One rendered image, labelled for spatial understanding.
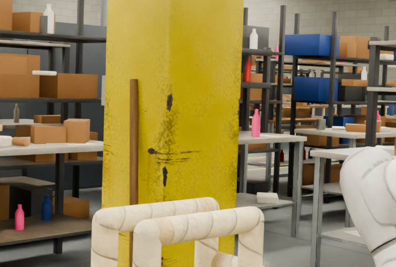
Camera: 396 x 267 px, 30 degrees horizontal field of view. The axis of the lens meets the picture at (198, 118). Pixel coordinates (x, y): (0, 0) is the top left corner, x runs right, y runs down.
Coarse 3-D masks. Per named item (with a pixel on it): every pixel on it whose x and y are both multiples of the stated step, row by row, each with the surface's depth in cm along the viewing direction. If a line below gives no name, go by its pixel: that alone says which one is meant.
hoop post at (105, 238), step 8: (96, 224) 88; (104, 224) 87; (112, 224) 88; (96, 232) 88; (104, 232) 87; (112, 232) 88; (96, 240) 88; (104, 240) 87; (112, 240) 88; (96, 248) 88; (104, 248) 87; (112, 248) 88; (96, 256) 88; (104, 256) 87; (112, 256) 88; (96, 264) 88; (104, 264) 88; (112, 264) 88
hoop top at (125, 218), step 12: (144, 204) 93; (156, 204) 93; (168, 204) 94; (180, 204) 96; (192, 204) 97; (204, 204) 98; (216, 204) 99; (96, 216) 88; (108, 216) 88; (120, 216) 89; (132, 216) 90; (144, 216) 91; (156, 216) 92; (168, 216) 93; (120, 228) 89; (132, 228) 90
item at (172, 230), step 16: (240, 208) 92; (256, 208) 94; (144, 224) 82; (160, 224) 83; (176, 224) 84; (192, 224) 85; (208, 224) 87; (224, 224) 89; (240, 224) 90; (256, 224) 92; (160, 240) 82; (176, 240) 84; (192, 240) 86
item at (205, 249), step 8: (200, 240) 99; (208, 240) 99; (216, 240) 99; (200, 248) 99; (208, 248) 99; (216, 248) 100; (200, 256) 99; (208, 256) 99; (200, 264) 99; (208, 264) 99
